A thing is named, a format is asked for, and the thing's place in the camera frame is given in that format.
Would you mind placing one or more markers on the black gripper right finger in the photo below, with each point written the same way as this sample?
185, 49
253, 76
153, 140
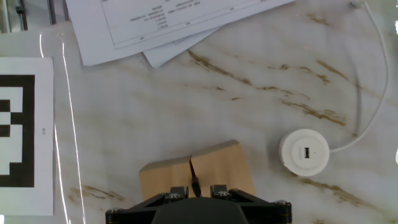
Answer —
261, 211

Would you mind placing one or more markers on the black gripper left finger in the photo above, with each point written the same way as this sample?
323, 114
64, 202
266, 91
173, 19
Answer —
136, 211

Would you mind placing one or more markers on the white round docking station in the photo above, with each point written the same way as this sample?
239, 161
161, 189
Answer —
304, 152

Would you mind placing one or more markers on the light wooden cube block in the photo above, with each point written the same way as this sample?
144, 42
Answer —
164, 180
224, 168

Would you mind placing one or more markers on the marble pattern table mat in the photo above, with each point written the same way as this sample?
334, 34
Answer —
192, 102

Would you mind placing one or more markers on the black white marker sheet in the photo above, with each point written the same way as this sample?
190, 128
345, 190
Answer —
28, 133

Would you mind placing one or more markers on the blank white paper sheet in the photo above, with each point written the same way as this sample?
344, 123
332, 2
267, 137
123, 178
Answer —
168, 53

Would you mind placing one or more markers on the printed white paper sheet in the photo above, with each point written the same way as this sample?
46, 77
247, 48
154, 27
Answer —
174, 21

